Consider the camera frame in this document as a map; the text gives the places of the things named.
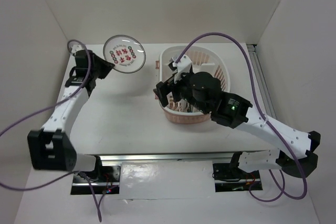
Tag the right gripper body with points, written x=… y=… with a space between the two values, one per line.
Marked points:
x=183 y=84

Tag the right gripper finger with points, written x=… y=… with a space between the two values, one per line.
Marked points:
x=162 y=90
x=177 y=94

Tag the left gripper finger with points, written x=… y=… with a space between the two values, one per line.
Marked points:
x=104 y=70
x=98 y=62

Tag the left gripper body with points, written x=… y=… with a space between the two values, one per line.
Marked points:
x=94 y=72

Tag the green rim plate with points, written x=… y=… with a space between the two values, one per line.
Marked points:
x=188 y=108

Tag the red character plate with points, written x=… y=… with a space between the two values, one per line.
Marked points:
x=125 y=52

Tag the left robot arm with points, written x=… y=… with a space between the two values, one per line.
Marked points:
x=50 y=147

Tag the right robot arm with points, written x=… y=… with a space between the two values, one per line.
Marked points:
x=293 y=151

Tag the white pink dish rack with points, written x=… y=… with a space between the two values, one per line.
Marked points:
x=202 y=59

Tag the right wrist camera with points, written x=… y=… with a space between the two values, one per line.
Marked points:
x=184 y=65

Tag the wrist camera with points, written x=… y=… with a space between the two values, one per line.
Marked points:
x=75 y=48
x=184 y=65

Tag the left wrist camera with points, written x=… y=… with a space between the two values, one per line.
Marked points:
x=75 y=48

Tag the aluminium front rail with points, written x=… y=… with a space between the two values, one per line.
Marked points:
x=215 y=157

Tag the aluminium side rail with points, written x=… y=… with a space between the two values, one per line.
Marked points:
x=261 y=80

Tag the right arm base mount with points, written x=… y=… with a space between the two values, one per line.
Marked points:
x=228 y=179

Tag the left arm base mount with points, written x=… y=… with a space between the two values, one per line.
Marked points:
x=106 y=181

